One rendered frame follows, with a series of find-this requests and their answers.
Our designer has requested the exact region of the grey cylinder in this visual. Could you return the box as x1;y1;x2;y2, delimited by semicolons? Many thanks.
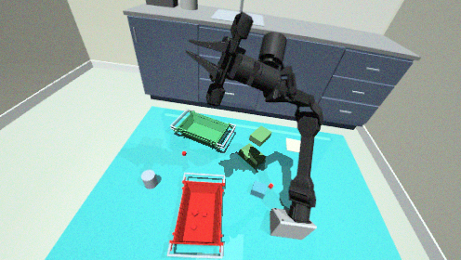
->
141;170;158;189

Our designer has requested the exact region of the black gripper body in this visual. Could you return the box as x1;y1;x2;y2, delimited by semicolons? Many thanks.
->
206;12;263;106

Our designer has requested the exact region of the light green block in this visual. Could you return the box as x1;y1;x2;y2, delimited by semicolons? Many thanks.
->
249;125;272;147
238;143;266;169

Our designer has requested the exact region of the light blue cube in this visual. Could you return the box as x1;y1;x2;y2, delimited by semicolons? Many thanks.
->
250;180;268;199

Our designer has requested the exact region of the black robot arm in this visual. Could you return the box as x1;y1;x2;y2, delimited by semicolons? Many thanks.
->
252;32;323;224

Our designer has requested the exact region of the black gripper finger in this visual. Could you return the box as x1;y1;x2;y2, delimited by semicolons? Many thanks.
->
186;50;218;82
189;36;231;53

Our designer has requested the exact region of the red plastic tray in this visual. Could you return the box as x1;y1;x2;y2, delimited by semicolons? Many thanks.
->
169;177;225;252

